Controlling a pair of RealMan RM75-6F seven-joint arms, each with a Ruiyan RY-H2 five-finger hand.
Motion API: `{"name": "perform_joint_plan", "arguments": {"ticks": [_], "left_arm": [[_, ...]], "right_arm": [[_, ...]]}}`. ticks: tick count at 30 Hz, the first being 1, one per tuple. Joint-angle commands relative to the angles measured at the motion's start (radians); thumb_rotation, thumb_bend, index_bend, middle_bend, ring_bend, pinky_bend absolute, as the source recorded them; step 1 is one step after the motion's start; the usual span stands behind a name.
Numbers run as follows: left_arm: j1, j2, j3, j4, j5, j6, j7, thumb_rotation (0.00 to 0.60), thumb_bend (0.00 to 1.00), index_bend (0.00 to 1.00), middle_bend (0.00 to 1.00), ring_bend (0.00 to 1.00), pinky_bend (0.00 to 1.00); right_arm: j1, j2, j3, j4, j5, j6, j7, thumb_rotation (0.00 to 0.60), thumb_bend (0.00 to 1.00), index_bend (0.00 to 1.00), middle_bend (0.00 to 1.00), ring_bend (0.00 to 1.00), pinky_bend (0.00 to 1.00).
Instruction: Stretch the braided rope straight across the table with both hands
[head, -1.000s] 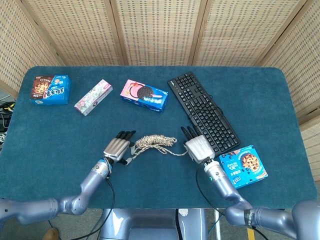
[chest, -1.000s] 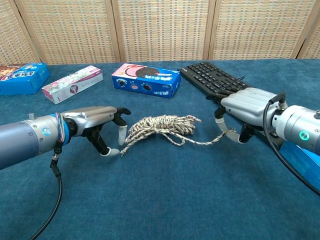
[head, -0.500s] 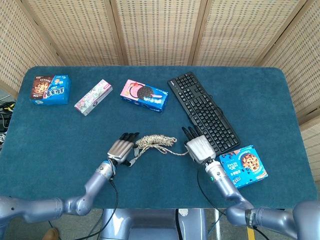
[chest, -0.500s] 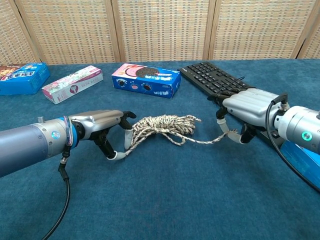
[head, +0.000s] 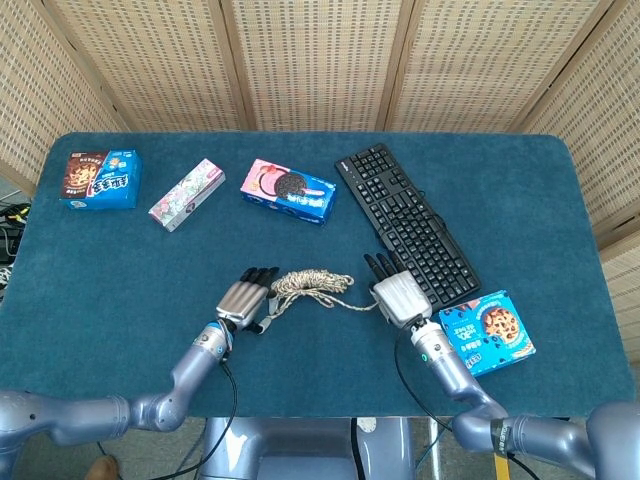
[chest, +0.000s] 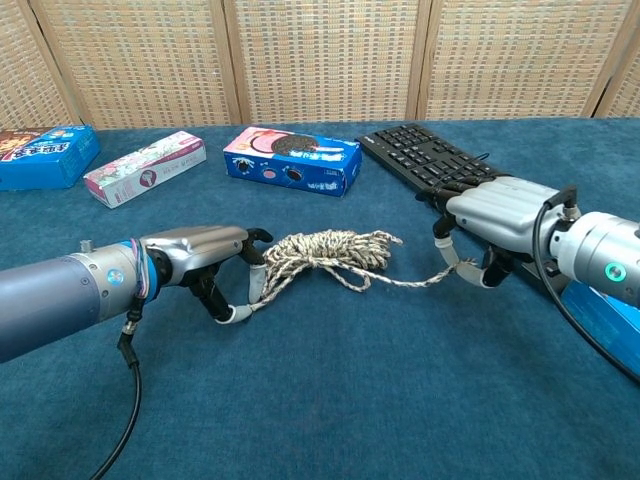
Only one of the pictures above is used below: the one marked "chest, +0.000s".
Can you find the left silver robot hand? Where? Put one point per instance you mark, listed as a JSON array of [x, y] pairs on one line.
[[205, 260]]

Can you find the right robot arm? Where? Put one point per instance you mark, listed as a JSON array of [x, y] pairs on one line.
[[597, 257]]

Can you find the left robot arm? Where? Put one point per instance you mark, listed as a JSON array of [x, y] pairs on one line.
[[75, 295]]

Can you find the white pink floral box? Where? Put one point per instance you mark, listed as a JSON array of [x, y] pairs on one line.
[[145, 170]]

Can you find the blue oreo cookie box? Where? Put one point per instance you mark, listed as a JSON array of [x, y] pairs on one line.
[[295, 162]]

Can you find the blue table cloth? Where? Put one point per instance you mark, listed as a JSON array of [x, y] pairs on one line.
[[320, 390]]

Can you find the woven wooden folding screen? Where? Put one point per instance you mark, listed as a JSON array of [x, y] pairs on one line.
[[320, 60]]

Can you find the blue brown snack box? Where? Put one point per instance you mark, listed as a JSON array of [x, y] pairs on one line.
[[45, 157]]

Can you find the blue chocolate biscuit box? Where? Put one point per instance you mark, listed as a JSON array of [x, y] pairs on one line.
[[600, 320]]

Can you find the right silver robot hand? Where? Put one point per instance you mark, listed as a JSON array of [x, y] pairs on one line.
[[500, 210]]

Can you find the black computer keyboard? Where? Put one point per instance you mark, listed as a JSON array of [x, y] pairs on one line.
[[425, 152]]

